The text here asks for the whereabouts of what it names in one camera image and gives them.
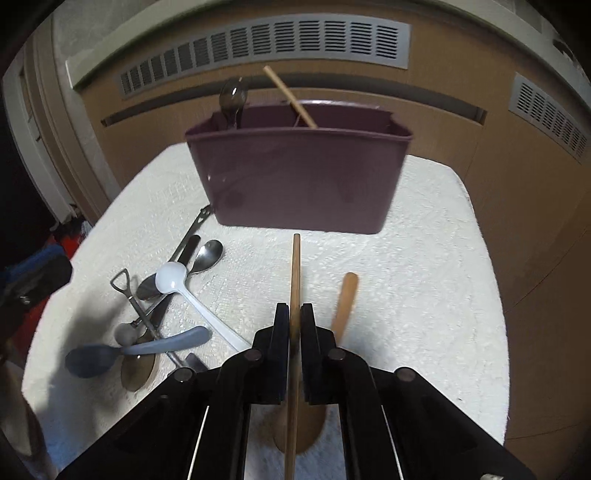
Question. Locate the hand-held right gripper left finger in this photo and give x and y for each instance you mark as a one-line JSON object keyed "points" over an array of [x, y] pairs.
{"points": [[281, 350]]}

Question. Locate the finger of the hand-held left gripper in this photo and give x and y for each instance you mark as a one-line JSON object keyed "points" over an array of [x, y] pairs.
{"points": [[37, 268]]}

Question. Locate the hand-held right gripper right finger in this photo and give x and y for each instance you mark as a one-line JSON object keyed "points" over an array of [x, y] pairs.
{"points": [[309, 350]]}

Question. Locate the wooden spoon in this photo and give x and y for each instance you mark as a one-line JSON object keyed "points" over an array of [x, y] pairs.
{"points": [[346, 300]]}

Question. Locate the wooden chopstick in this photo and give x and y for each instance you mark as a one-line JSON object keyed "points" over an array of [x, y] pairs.
{"points": [[288, 94], [295, 267]]}

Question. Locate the metal shovel-shaped spoon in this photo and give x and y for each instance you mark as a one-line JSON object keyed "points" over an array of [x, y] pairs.
{"points": [[121, 278]]}

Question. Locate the blue-grey silicone spoon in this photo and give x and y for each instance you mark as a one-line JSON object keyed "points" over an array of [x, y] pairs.
{"points": [[87, 361]]}

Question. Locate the white ball-ended utensil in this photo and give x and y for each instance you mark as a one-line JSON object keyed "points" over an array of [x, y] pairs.
{"points": [[124, 334]]}

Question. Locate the metal peeler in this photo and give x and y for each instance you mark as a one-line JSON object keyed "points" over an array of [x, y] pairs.
{"points": [[196, 226]]}

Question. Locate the brown plastic utensil holder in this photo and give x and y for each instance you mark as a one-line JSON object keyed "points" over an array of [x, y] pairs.
{"points": [[300, 184]]}

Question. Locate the white textured table cloth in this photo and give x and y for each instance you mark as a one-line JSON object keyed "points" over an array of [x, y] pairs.
{"points": [[415, 277]]}

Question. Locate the wooden kitchen cabinet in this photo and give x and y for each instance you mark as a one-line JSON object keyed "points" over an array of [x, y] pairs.
{"points": [[508, 184]]}

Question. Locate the long grey vent grille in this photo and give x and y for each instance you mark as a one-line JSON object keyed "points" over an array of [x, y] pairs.
{"points": [[277, 41]]}

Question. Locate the short grey vent grille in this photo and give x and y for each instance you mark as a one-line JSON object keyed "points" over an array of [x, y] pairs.
{"points": [[549, 115]]}

